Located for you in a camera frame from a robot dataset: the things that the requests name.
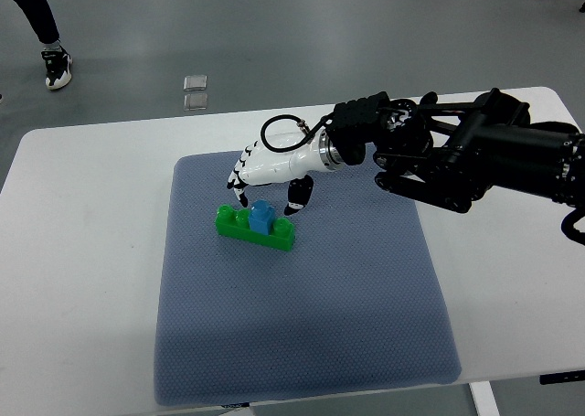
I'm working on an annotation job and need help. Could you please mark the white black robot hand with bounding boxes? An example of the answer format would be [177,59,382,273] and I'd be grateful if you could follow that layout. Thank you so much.
[227,134,342,216]

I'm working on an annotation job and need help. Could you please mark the small blue block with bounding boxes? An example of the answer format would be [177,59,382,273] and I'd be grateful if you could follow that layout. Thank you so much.
[248,199,275,236]

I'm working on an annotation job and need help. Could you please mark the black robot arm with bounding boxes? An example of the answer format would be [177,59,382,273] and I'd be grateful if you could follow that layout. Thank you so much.
[325,89,584,213]

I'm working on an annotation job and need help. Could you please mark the long green block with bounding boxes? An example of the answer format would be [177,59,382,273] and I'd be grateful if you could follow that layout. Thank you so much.
[215,205,295,251]

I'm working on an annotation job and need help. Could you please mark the upper metal floor plate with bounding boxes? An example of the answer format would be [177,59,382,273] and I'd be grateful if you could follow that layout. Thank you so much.
[183,75,207,91]

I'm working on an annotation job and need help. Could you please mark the blue-grey fabric mat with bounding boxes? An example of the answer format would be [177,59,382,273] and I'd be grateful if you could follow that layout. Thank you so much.
[154,152,461,406]

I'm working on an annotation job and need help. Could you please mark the black white sneaker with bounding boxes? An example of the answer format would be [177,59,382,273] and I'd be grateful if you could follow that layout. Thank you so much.
[41,47,72,91]

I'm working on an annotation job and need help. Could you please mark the person leg dark trousers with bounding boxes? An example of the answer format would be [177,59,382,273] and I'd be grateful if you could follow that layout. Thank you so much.
[12,0,60,45]

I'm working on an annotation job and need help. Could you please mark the white table leg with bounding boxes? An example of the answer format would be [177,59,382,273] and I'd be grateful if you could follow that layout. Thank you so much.
[469,381,500,416]

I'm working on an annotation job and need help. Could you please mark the black table control panel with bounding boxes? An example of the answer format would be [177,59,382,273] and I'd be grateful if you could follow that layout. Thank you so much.
[539,370,585,385]

